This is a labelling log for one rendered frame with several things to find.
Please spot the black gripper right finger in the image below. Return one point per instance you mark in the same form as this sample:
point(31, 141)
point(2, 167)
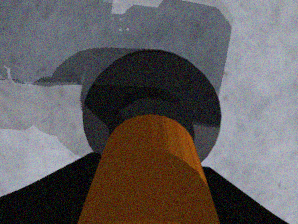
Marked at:
point(233, 206)

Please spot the orange knob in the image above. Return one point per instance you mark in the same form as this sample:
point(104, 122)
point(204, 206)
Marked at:
point(149, 173)

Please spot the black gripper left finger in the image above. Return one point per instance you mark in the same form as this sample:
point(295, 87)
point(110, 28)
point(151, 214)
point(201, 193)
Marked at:
point(55, 199)

